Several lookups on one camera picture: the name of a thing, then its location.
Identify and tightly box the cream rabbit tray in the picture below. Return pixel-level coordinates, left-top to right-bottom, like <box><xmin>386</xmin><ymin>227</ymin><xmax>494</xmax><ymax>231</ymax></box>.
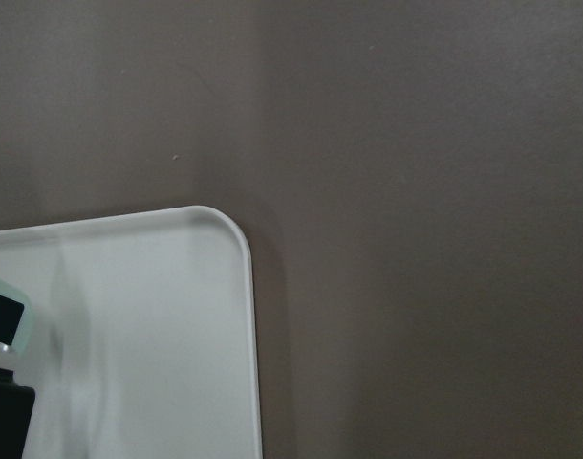
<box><xmin>0</xmin><ymin>206</ymin><xmax>263</xmax><ymax>458</ymax></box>

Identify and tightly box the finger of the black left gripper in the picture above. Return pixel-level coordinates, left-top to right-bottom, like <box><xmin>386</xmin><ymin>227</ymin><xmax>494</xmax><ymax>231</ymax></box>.
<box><xmin>0</xmin><ymin>295</ymin><xmax>35</xmax><ymax>458</ymax></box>

